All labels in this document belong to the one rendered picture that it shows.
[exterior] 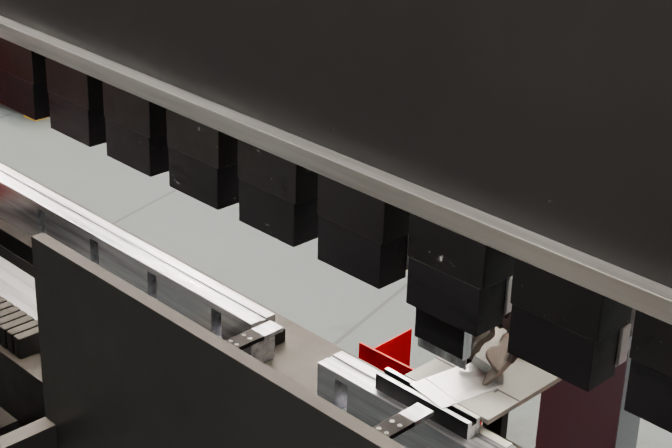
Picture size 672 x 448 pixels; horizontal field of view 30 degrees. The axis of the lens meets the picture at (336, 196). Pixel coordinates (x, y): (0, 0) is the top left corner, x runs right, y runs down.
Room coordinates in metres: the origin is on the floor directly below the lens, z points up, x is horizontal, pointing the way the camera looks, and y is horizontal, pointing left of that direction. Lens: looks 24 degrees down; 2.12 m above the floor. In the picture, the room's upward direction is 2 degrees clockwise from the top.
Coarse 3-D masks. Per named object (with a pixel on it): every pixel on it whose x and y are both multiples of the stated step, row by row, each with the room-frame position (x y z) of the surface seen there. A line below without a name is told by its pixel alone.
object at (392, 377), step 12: (396, 372) 1.80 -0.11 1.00; (384, 384) 1.78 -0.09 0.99; (396, 384) 1.76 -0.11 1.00; (408, 384) 1.77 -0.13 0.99; (396, 396) 1.76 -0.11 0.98; (408, 396) 1.74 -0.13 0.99; (420, 396) 1.73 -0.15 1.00; (432, 408) 1.70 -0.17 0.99; (444, 408) 1.69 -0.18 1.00; (456, 408) 1.70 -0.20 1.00; (432, 420) 1.70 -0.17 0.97; (444, 420) 1.68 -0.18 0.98; (456, 420) 1.67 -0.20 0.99; (468, 420) 1.66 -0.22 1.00; (456, 432) 1.67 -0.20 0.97; (468, 432) 1.65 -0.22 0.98
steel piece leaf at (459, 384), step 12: (480, 360) 1.81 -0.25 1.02; (444, 372) 1.80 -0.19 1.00; (456, 372) 1.80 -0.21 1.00; (468, 372) 1.80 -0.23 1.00; (480, 372) 1.80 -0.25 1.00; (444, 384) 1.76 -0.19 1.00; (456, 384) 1.76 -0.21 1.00; (468, 384) 1.76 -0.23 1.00; (480, 384) 1.76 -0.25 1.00; (492, 384) 1.76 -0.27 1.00; (456, 396) 1.73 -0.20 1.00; (468, 396) 1.73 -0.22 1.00
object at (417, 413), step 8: (408, 408) 1.68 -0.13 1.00; (416, 408) 1.68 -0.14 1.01; (424, 408) 1.68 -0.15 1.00; (392, 416) 1.66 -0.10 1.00; (400, 416) 1.66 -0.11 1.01; (408, 416) 1.66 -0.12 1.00; (416, 416) 1.66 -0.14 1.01; (424, 416) 1.66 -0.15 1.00; (384, 424) 1.64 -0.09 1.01; (392, 424) 1.64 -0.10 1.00; (400, 424) 1.64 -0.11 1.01; (408, 424) 1.64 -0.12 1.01; (416, 424) 1.65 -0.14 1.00; (384, 432) 1.61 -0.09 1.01; (392, 432) 1.62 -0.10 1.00; (400, 432) 1.62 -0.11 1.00
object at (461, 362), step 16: (416, 320) 1.74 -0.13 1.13; (432, 320) 1.72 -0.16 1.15; (416, 336) 1.74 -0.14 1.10; (432, 336) 1.72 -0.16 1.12; (448, 336) 1.69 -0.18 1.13; (464, 336) 1.67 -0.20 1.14; (432, 352) 1.73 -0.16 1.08; (448, 352) 1.69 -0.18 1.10; (464, 352) 1.68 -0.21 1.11; (464, 368) 1.68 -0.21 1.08
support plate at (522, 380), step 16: (496, 336) 1.93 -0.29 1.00; (480, 352) 1.87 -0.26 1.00; (416, 368) 1.81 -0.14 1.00; (432, 368) 1.81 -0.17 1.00; (448, 368) 1.81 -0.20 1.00; (512, 368) 1.82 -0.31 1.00; (528, 368) 1.82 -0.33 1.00; (512, 384) 1.77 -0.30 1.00; (528, 384) 1.77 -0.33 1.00; (544, 384) 1.77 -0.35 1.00; (480, 400) 1.72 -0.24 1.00; (496, 400) 1.72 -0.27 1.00; (512, 400) 1.72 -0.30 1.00; (480, 416) 1.67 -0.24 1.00; (496, 416) 1.68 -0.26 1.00
